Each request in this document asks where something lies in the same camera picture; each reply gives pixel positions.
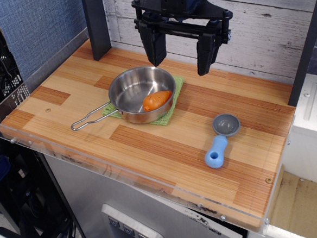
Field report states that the orange toy egg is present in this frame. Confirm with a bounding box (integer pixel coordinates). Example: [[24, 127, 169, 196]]
[[142, 91, 173, 112]]

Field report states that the black plastic crate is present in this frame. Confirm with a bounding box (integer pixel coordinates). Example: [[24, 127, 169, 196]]
[[0, 32, 23, 97]]

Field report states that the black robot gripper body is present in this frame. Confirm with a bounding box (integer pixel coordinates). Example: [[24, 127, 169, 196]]
[[131, 0, 233, 43]]

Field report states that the clear acrylic table guard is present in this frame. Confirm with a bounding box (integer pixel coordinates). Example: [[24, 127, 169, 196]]
[[0, 42, 294, 234]]

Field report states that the black left vertical post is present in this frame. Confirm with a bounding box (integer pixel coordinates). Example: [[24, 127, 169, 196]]
[[81, 0, 111, 61]]

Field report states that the black right vertical post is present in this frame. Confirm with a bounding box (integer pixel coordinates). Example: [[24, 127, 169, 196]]
[[288, 0, 317, 107]]

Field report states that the black vertical post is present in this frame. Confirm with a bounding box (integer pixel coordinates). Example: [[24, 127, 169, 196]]
[[81, 0, 111, 61], [288, 0, 317, 107]]

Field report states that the stainless steel pot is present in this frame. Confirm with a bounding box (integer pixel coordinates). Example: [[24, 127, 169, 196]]
[[71, 66, 176, 131]]

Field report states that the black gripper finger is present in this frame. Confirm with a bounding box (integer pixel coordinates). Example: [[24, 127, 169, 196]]
[[196, 21, 223, 76], [138, 21, 167, 66]]

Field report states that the green cloth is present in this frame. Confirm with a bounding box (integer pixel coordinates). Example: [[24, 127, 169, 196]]
[[102, 76, 184, 126]]

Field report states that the silver cabinet with buttons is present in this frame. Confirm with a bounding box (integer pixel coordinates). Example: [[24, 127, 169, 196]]
[[45, 154, 247, 238]]

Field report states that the blue grey toy spoon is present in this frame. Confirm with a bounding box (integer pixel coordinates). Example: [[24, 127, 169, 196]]
[[205, 113, 240, 169]]

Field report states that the white side unit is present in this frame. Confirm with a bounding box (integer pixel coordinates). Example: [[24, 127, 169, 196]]
[[282, 74, 317, 183]]

